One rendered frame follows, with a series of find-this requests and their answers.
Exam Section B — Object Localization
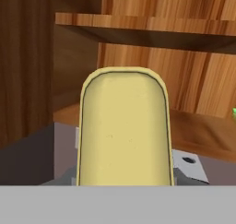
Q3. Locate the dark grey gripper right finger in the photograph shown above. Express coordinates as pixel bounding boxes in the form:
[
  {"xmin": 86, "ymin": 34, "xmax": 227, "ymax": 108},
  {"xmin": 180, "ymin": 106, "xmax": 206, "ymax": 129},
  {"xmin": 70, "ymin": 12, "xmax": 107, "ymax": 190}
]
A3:
[{"xmin": 171, "ymin": 148, "xmax": 210, "ymax": 187}]

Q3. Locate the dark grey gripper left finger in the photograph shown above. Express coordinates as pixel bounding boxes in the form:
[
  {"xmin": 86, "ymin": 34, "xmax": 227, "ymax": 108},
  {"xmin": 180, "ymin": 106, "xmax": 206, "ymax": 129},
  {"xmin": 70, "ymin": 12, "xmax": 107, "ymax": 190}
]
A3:
[{"xmin": 41, "ymin": 125, "xmax": 82, "ymax": 187}]

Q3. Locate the pale yellow can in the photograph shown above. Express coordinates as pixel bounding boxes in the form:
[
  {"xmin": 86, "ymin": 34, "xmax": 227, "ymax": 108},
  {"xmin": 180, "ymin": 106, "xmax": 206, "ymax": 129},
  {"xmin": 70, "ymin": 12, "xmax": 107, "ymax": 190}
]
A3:
[{"xmin": 75, "ymin": 66, "xmax": 175, "ymax": 187}]

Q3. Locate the wooden cabinet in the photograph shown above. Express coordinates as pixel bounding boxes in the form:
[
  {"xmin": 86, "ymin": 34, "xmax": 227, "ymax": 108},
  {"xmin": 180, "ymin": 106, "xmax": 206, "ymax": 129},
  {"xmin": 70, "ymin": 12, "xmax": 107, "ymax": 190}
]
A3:
[{"xmin": 52, "ymin": 0, "xmax": 236, "ymax": 165}]

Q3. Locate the wooden cabinet door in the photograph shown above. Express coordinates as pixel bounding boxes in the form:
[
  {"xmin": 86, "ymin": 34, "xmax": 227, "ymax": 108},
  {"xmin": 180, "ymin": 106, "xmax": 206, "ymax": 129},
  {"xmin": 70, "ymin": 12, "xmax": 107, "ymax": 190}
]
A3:
[{"xmin": 0, "ymin": 0, "xmax": 55, "ymax": 150}]

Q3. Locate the wooden cabinet shelf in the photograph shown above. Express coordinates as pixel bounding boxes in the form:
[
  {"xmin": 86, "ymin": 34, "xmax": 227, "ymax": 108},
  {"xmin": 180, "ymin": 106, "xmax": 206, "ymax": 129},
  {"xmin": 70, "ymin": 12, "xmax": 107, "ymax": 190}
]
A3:
[{"xmin": 54, "ymin": 12, "xmax": 236, "ymax": 55}]

